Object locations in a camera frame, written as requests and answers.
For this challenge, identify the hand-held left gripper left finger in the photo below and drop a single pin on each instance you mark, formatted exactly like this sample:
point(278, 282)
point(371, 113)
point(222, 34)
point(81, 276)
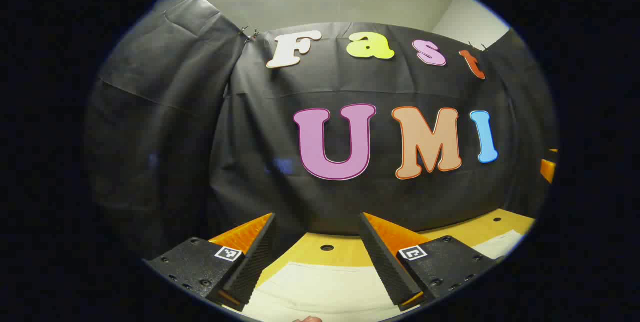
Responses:
point(252, 262)

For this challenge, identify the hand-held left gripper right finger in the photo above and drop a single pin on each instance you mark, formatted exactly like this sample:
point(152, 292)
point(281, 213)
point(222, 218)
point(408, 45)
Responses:
point(387, 267)

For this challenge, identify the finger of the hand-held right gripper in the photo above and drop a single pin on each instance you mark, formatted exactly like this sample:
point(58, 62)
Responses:
point(553, 152)
point(548, 170)

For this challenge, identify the white jeans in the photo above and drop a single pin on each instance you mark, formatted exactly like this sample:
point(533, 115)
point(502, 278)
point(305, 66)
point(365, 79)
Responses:
point(325, 292)

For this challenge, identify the black backdrop cloth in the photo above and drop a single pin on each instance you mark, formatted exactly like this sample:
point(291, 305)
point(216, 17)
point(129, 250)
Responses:
point(250, 137)

